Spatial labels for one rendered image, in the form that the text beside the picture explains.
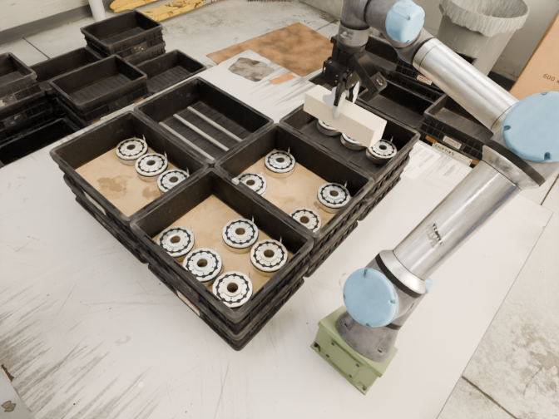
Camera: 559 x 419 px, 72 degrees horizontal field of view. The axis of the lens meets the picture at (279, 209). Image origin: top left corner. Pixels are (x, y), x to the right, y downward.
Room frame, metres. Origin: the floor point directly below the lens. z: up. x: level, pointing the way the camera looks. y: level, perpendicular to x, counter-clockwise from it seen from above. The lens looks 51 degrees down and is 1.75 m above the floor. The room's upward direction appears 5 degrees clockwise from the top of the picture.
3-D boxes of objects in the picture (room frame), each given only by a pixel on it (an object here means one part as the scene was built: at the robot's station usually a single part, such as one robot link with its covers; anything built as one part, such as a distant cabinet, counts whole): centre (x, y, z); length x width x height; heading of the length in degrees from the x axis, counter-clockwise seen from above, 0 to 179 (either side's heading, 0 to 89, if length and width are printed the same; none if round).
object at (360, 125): (0.92, -0.16, 1.08); 0.24 x 0.06 x 0.06; 52
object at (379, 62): (2.48, -0.56, 0.31); 0.40 x 0.30 x 0.34; 52
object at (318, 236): (0.82, -0.03, 0.92); 0.40 x 0.30 x 0.02; 53
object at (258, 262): (0.57, 0.02, 0.86); 0.10 x 0.10 x 0.01
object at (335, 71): (0.94, -0.14, 1.23); 0.09 x 0.08 x 0.12; 52
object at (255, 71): (1.76, 0.21, 0.71); 0.22 x 0.19 x 0.01; 52
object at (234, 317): (0.58, 0.15, 0.92); 0.40 x 0.30 x 0.02; 53
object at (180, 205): (0.58, 0.15, 0.87); 0.40 x 0.30 x 0.11; 53
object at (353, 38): (0.93, -0.14, 1.31); 0.08 x 0.08 x 0.05
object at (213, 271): (0.52, 0.19, 0.86); 0.10 x 0.10 x 0.01
